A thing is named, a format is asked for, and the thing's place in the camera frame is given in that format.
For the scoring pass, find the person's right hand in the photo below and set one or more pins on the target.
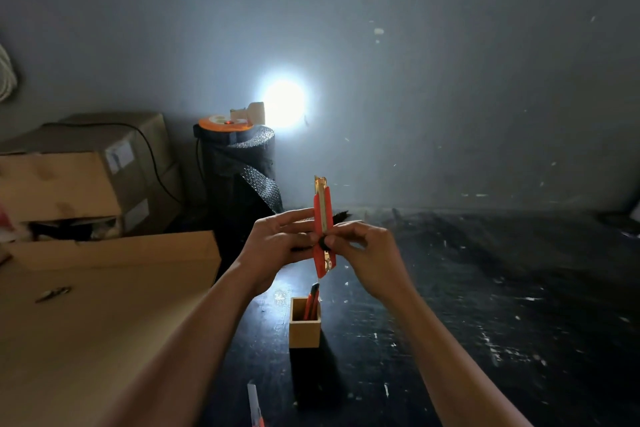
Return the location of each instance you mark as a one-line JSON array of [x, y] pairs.
[[372, 261]]

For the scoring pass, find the person's left hand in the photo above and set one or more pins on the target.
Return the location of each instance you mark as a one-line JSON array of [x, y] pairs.
[[272, 247]]

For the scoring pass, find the person's left middle finger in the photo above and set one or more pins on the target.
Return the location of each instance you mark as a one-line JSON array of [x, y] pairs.
[[297, 226]]

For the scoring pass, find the person's right thumb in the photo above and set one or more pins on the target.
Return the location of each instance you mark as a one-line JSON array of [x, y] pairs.
[[336, 245]]

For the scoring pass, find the orange utility knife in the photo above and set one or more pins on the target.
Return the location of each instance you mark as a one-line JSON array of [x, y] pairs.
[[323, 226]]

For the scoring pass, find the person's right forearm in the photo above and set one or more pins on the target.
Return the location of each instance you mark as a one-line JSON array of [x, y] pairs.
[[450, 366]]

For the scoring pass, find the person's left forearm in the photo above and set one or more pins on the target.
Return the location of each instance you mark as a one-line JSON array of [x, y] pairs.
[[180, 366]]

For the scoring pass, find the orange cutter in holder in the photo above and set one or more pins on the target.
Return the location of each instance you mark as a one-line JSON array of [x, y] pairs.
[[311, 301]]

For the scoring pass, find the black foam mesh roll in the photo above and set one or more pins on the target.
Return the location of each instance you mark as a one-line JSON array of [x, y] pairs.
[[240, 176]]

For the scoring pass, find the small wooden holder box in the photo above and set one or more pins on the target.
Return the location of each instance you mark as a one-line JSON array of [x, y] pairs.
[[304, 324]]

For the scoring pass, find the orange rechargeable lamp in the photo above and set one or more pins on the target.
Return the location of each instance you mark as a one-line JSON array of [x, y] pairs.
[[231, 120]]

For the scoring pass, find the taped brown cardboard box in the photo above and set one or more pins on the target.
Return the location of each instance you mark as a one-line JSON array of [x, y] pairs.
[[100, 161]]

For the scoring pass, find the large flat cardboard box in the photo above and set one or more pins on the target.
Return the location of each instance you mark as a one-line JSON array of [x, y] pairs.
[[95, 321]]

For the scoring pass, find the open cardboard box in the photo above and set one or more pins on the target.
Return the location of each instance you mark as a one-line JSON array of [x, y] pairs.
[[60, 201]]

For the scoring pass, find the small metal blade piece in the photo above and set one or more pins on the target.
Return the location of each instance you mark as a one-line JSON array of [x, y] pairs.
[[52, 294]]

